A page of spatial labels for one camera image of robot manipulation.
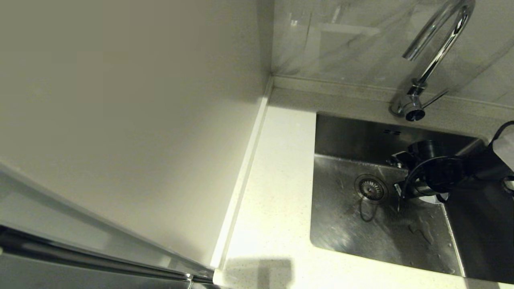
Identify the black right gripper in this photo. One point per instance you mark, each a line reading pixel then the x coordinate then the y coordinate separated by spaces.
pixel 425 150

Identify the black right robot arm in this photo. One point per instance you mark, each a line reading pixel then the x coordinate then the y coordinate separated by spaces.
pixel 482 168

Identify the stainless steel sink basin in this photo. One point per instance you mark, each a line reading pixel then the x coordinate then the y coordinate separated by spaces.
pixel 353 237

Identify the round metal drain strainer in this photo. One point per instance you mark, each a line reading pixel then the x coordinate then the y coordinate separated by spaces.
pixel 371 189

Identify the chrome gooseneck faucet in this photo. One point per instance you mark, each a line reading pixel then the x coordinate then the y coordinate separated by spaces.
pixel 411 106

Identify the white tall cabinet side panel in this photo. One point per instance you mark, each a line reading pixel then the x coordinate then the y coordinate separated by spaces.
pixel 120 100

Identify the dark metal door trim bar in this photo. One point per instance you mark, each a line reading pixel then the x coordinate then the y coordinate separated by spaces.
pixel 80 259

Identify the grey appliance door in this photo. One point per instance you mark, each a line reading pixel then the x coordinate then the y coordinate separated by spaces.
pixel 40 210

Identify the glossy grey door panel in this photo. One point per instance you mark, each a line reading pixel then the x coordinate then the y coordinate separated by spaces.
pixel 40 279

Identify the small chrome door bracket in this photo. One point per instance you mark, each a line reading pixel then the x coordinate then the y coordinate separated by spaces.
pixel 189 277

